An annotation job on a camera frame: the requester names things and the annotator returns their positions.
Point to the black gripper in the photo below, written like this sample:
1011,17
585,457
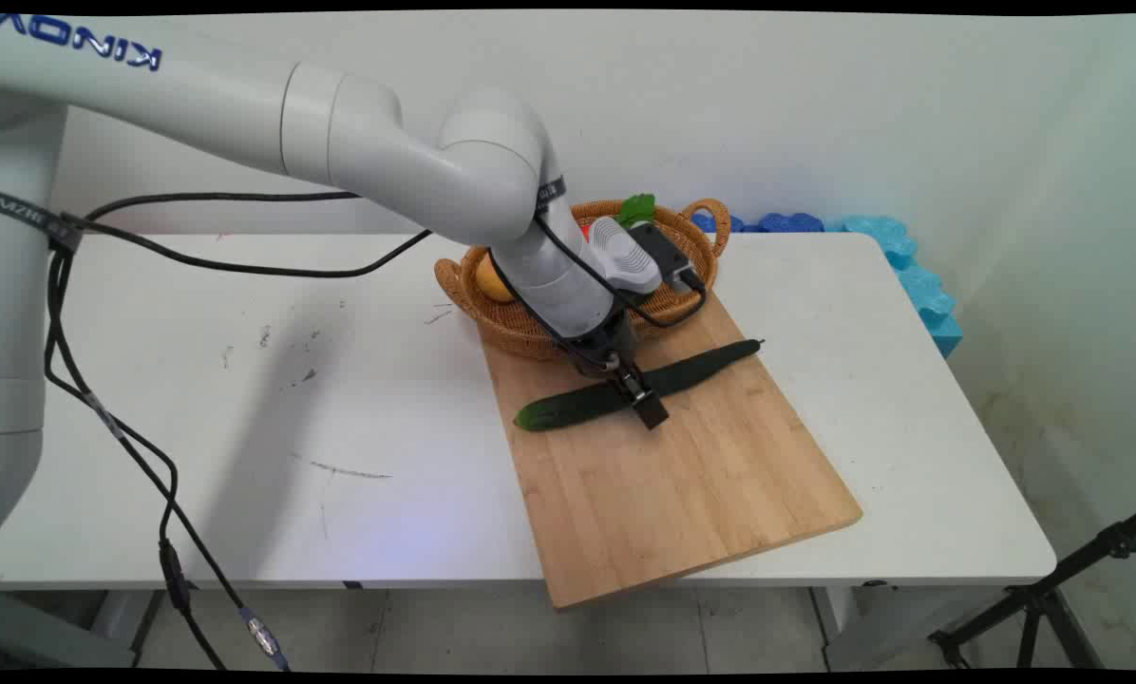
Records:
604,347

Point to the dark green cucumber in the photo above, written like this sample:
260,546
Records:
577,404

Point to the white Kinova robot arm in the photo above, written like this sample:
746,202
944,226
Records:
388,152

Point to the bamboo cutting board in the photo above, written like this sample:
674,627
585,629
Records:
672,494

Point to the woven wicker basket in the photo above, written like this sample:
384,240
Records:
520,328

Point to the toy peach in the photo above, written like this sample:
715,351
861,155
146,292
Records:
492,280

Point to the green toy pepper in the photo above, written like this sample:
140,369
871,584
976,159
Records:
636,207

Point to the dark blue foam piece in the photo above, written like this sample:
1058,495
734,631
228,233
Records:
786,223

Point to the light blue foam piece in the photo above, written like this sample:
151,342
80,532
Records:
919,285

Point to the white table leg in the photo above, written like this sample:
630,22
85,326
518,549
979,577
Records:
853,627

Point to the black tripod stand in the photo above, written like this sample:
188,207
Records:
1033,598

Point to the grey table base frame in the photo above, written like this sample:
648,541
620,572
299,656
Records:
55,632

